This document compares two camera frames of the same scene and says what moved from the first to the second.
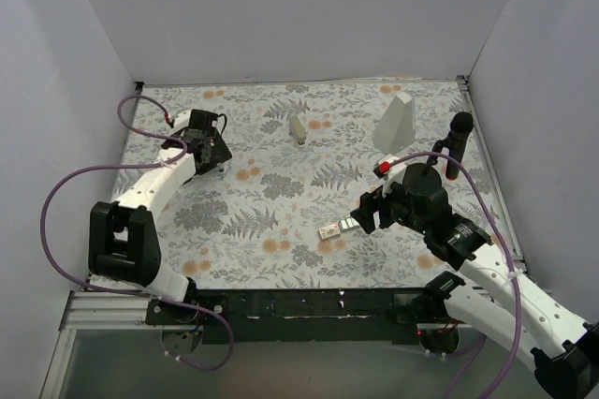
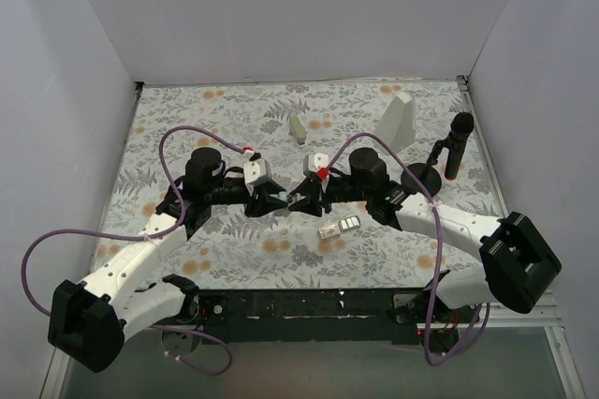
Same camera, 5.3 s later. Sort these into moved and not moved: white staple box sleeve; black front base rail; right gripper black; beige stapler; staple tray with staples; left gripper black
Moved: left gripper black; right gripper black
Not moved: black front base rail; beige stapler; staple tray with staples; white staple box sleeve
